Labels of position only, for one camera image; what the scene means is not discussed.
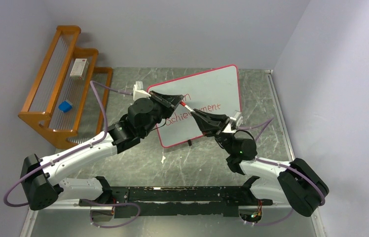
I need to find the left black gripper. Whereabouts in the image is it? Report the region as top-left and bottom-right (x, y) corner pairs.
(142, 91), (185, 137)

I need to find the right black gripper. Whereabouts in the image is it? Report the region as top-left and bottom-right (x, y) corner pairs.
(191, 108), (235, 155)

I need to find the red capped whiteboard marker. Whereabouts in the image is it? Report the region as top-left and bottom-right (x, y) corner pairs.
(180, 101), (194, 113)

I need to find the red framed whiteboard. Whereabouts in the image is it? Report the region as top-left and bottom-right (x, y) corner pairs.
(147, 65), (242, 148)

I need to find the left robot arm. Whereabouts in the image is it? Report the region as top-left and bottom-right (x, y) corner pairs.
(21, 91), (184, 210)

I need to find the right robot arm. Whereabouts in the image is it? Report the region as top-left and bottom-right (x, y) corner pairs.
(189, 109), (329, 217)

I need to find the white red cardboard box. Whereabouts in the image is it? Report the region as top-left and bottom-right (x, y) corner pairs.
(70, 58), (89, 80)

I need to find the orange wooden shelf rack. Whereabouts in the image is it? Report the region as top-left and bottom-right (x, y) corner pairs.
(18, 25), (113, 149)

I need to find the blue eraser on shelf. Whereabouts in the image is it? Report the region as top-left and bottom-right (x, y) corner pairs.
(58, 100), (73, 113)

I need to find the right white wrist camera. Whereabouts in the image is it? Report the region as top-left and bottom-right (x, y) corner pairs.
(226, 111), (243, 133)

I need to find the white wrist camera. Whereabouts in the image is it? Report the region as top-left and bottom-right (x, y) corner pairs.
(226, 111), (243, 133)
(132, 81), (151, 101)

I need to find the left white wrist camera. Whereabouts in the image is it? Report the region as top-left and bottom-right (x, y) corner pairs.
(132, 81), (151, 101)

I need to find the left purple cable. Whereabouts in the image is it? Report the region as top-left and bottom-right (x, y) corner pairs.
(3, 80), (141, 229)

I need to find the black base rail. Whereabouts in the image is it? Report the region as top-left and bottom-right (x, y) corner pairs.
(79, 185), (273, 218)

